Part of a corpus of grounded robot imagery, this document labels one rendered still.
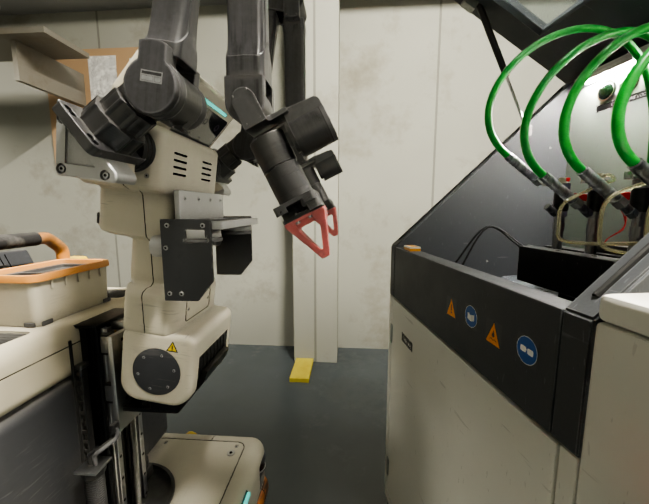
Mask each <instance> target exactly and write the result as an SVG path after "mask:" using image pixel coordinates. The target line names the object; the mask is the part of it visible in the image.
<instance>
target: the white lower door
mask: <svg viewBox="0 0 649 504"><path fill-rule="evenodd" d="M390 342H391V374H390V409H389V443H388V456H387V461H386V473H387V475H388V477H387V491H388V494H389V497H390V500H391V503H392V504H554V499H555V490H556V481H557V471H558V462H559V453H560V446H561V445H563V444H561V443H560V442H559V441H558V440H557V439H556V438H555V437H553V435H552V434H551V433H549V432H547V431H546V430H545V429H544V428H543V427H542V426H541V425H539V424H538V423H537V422H536V421H535V420H534V419H533V418H531V417H530V416H529V415H528V414H527V413H526V412H525V411H523V410H522V409H521V408H520V407H519V406H518V405H517V404H515V403H514V402H513V401H512V400H511V399H510V398H509V397H507V396H506V395H505V394H504V393H503V392H502V391H501V390H499V389H498V388H497V387H496V386H495V385H494V384H493V383H491V382H490V381H489V380H488V379H487V378H486V377H485V376H483V375H482V374H481V373H480V372H479V371H478V370H477V369H476V368H474V367H473V366H472V365H471V364H470V363H469V362H468V361H466V360H465V359H464V358H463V357H462V356H461V355H460V354H458V353H457V352H456V351H455V350H454V349H453V348H452V347H450V346H449V345H448V344H447V343H446V342H445V341H444V340H442V339H441V338H440V337H439V336H438V335H437V334H436V333H434V332H433V331H432V330H431V329H430V328H429V327H428V326H426V325H425V324H424V323H423V322H422V321H421V320H420V319H418V318H417V317H416V316H415V315H414V314H413V313H412V312H410V311H409V310H408V309H407V308H406V307H405V306H404V305H403V304H401V303H400V302H399V301H398V300H397V299H396V298H393V306H392V323H391V324H390Z"/></svg>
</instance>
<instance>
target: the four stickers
mask: <svg viewBox="0 0 649 504"><path fill-rule="evenodd" d="M456 307H457V300H456V299H454V298H452V297H450V296H448V295H447V306H446V314H447V315H448V316H450V317H452V318H453V319H455V320H456ZM477 315H478V309H477V308H475V307H474V306H472V305H470V304H468V303H466V302H465V319H464V324H466V325H467V326H469V327H470V328H472V329H473V330H475V331H476V332H477ZM502 327H503V326H502V325H500V324H498V323H497V322H495V321H493V320H492V319H490V318H488V317H487V319H486V331H485V341H487V342H488V343H489V344H491V345H492V346H494V347H495V348H496V349H498V350H499V351H500V350H501V338H502ZM539 345H540V343H539V342H537V341H535V340H534V339H532V338H530V337H529V336H527V335H525V334H524V333H522V332H520V331H519V330H518V334H517V343H516V351H515V357H516V358H517V359H519V360H520V361H521V362H523V363H524V364H525V365H527V366H528V367H529V368H531V369H532V370H533V371H535V372H536V367H537V360H538V352H539Z"/></svg>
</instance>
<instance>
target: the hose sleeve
mask: <svg viewBox="0 0 649 504"><path fill-rule="evenodd" d="M504 159H505V160H506V161H507V162H508V163H510V165H512V166H513V167H514V168H516V169H517V170H518V171H519V172H520V173H522V174H523V175H524V176H525V177H526V178H527V179H529V180H530V181H535V180H536V179H537V178H538V176H537V175H536V174H535V173H534V172H533V171H532V170H531V169H530V167H529V166H528V165H526V164H525V163H524V162H523V161H522V160H520V159H519V158H518V157H517V156H516V155H514V154H513V153H512V152H510V155H509V156H508V157H506V158H504Z"/></svg>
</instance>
